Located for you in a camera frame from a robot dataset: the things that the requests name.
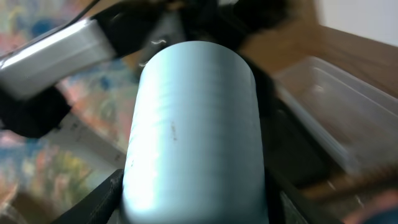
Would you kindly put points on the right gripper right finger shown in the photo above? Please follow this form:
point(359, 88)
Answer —
point(275, 185)

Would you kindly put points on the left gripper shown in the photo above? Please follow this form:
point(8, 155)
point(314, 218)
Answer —
point(151, 26)

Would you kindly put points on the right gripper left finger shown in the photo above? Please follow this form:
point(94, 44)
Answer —
point(98, 206)

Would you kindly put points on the light blue cup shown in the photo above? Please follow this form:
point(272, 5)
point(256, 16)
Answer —
point(195, 149)

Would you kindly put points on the pink white cup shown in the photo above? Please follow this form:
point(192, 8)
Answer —
point(382, 203)

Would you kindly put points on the clear plastic bin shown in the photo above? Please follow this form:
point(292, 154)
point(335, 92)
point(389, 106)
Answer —
point(353, 121)

